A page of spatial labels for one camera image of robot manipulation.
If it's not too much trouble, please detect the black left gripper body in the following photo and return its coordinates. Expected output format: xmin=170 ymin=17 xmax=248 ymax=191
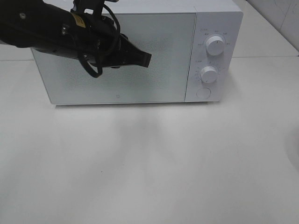
xmin=32 ymin=9 xmax=120 ymax=68

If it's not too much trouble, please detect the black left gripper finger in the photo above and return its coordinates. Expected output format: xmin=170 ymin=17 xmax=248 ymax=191
xmin=102 ymin=34 xmax=151 ymax=68

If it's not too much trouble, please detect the white microwave oven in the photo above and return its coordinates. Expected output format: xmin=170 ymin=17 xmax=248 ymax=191
xmin=30 ymin=0 xmax=244 ymax=105

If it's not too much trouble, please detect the white microwave knob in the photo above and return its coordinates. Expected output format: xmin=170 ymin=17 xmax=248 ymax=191
xmin=205 ymin=35 xmax=225 ymax=56
xmin=200 ymin=66 xmax=218 ymax=84

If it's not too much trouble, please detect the white microwave door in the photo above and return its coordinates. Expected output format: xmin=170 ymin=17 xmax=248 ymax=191
xmin=33 ymin=13 xmax=196 ymax=105

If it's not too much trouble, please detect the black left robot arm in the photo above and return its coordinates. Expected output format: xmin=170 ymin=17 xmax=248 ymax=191
xmin=0 ymin=0 xmax=151 ymax=68

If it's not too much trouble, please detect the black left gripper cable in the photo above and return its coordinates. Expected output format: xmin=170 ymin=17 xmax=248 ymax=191
xmin=70 ymin=0 xmax=122 ymax=78

